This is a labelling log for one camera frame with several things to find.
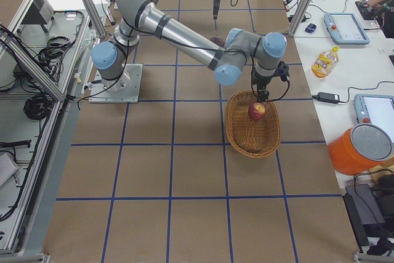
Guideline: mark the red apple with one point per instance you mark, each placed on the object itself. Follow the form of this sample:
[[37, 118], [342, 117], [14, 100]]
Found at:
[[256, 111]]

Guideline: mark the dark purple apple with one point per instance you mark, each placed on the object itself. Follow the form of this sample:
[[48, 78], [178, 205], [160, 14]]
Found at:
[[218, 41]]

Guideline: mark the wicker basket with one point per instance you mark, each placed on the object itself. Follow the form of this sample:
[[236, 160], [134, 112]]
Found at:
[[255, 136]]

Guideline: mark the black power adapter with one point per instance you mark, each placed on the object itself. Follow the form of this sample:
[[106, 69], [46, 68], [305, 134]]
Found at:
[[328, 97]]

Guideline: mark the orange juice bottle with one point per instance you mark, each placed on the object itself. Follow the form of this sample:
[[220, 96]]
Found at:
[[325, 62]]

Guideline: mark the teach pendant tablet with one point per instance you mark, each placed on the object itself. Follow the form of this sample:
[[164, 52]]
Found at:
[[345, 29]]

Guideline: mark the orange container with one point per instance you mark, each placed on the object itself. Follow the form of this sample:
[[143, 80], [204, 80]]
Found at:
[[360, 148]]

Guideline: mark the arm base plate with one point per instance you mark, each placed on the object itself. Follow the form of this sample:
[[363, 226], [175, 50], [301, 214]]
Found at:
[[126, 90]]

